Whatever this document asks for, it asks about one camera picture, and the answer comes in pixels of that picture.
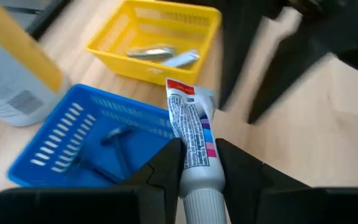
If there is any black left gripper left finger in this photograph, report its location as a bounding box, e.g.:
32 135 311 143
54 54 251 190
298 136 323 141
116 138 186 224

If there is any white yellow wipes canister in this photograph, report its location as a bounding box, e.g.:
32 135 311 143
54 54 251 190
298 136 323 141
0 0 71 128

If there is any blue plastic basket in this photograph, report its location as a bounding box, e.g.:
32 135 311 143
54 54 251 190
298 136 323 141
7 83 183 189

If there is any yellow plastic basket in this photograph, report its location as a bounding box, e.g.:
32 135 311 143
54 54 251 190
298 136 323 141
85 0 223 86

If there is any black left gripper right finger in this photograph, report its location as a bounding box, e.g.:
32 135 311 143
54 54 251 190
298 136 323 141
214 138 311 224

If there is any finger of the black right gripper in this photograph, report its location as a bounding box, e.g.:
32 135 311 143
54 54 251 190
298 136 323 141
247 30 339 126
220 0 289 110

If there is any white toothpaste tube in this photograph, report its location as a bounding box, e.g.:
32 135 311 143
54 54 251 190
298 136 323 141
165 77 227 224

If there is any teal white packaged toothbrush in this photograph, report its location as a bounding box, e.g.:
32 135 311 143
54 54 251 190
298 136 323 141
73 124 138 185

